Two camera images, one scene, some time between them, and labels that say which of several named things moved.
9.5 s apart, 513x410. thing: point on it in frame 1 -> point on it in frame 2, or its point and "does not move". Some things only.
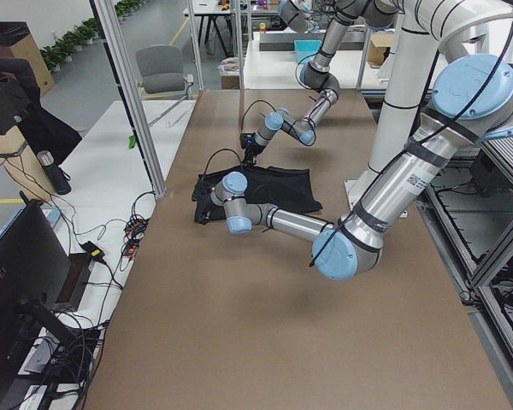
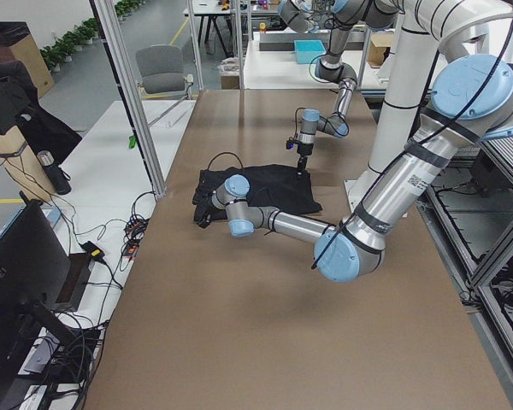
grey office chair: x=161 y=67 does not move
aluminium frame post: x=104 y=20 does not move
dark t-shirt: x=287 y=189 does not move
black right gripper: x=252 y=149 -> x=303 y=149
